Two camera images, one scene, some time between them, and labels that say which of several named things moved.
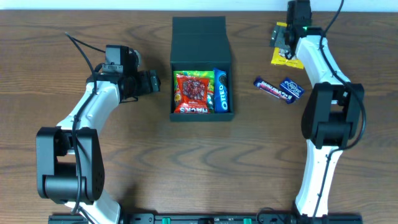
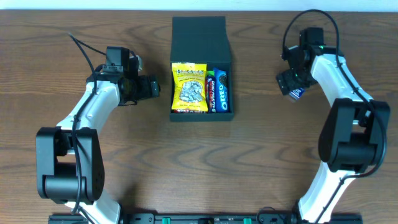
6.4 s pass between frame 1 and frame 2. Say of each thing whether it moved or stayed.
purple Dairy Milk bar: moved
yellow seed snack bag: moved
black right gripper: moved
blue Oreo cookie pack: stayed
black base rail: stayed
